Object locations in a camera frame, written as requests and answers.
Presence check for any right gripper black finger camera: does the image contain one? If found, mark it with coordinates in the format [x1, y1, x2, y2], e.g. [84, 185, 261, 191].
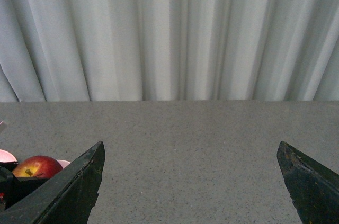
[1, 141, 105, 223]
[276, 141, 338, 223]

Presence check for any right gripper black finger holding apple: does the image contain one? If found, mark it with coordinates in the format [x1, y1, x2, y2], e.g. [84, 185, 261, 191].
[1, 162, 54, 210]

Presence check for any red yellow apple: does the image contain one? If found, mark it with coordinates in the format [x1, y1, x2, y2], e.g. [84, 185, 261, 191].
[12, 155, 63, 178]

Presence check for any pale pink bowl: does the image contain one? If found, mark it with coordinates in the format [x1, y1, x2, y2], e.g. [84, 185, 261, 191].
[0, 149, 72, 171]

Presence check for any white pleated curtain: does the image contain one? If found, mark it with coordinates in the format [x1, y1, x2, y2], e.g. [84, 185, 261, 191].
[1, 0, 338, 102]

